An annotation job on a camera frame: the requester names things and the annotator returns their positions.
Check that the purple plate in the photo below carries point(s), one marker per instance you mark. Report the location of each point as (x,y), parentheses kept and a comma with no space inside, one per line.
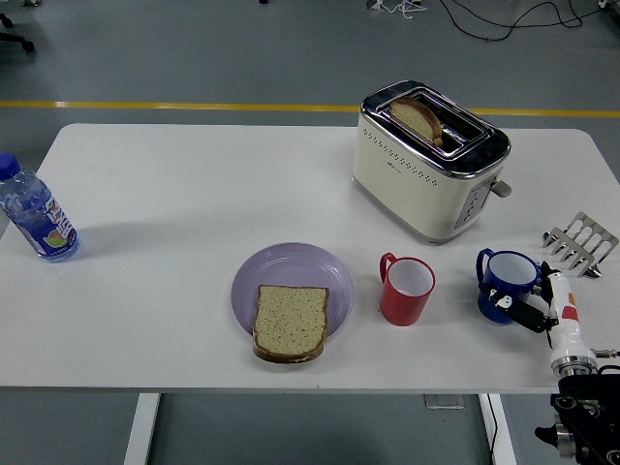
(290,264)

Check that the cream chrome toaster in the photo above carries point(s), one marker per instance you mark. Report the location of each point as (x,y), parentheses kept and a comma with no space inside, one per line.
(412,198)

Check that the blue enamel cup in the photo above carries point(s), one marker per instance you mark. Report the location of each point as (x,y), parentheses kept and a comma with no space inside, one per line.
(513,288)

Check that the white table leg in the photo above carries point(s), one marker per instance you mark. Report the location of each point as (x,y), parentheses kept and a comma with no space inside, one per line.
(506,431)
(143,431)

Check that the grey under-table bracket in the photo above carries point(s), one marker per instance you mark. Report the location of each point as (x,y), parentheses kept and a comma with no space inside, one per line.
(443,402)

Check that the blue capped drink bottle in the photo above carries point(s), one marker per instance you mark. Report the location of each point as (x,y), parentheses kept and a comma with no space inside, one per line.
(41,218)

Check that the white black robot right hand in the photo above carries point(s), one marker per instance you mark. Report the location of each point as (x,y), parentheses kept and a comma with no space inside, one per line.
(564,329)

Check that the silver metal toast rack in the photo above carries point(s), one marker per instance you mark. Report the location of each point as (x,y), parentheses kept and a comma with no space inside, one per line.
(576,244)

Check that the red enamel cup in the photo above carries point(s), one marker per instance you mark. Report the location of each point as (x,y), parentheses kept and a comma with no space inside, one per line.
(399,307)

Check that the yellow floor tape line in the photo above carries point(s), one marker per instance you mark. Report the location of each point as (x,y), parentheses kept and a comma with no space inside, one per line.
(145,104)

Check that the flat square bread slice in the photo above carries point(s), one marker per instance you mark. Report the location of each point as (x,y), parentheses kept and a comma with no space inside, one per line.
(290,322)

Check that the black office chair base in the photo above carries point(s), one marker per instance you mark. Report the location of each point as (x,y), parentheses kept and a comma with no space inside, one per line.
(21,42)

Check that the rounded upright bread slice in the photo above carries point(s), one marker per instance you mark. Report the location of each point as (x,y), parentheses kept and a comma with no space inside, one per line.
(414,118)

